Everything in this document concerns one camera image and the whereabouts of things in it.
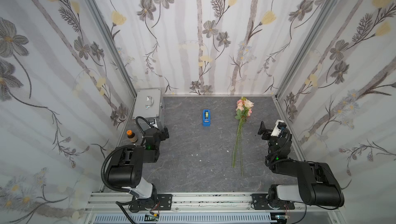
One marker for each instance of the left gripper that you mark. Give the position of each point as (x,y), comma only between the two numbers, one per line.
(162,133)

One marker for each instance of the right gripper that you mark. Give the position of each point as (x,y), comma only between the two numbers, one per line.
(269,133)

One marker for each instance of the pink rose bouquet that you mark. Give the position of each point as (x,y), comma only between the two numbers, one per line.
(243,111)

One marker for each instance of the blue tape dispenser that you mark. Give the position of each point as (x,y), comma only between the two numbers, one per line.
(206,118)

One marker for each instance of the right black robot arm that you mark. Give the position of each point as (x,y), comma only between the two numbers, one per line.
(316,184)

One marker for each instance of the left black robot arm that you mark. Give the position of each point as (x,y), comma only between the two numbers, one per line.
(123,168)

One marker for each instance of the brown bottle orange cap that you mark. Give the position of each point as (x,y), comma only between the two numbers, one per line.
(133,138)

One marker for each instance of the silver aluminium case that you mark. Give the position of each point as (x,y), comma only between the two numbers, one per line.
(150,105)

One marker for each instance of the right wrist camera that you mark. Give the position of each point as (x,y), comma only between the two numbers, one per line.
(280,125)

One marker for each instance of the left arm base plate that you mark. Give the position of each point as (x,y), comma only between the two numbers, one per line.
(159,202)

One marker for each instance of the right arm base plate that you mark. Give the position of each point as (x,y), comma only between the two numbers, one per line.
(264,202)

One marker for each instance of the aluminium mounting rail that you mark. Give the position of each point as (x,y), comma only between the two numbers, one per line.
(182,203)

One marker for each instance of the white slotted cable duct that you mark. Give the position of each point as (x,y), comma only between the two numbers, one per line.
(187,218)

